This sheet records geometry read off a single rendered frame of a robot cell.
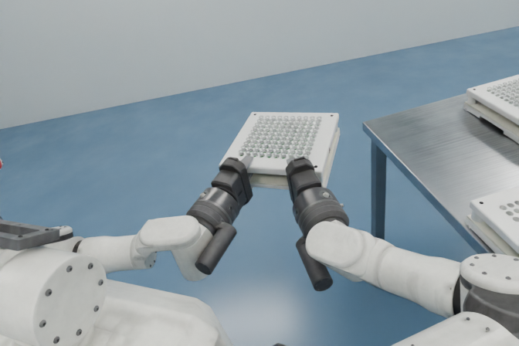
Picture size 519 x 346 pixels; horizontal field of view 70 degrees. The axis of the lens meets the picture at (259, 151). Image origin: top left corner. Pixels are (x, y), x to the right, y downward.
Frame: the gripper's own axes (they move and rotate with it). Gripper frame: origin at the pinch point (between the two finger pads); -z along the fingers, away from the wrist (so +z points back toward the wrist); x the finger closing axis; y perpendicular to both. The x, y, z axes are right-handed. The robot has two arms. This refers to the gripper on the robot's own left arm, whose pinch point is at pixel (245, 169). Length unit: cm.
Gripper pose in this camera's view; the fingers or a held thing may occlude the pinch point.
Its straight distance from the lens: 85.6
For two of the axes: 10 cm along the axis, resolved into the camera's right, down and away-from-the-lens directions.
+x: 1.8, 7.9, 5.8
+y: 8.9, 1.3, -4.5
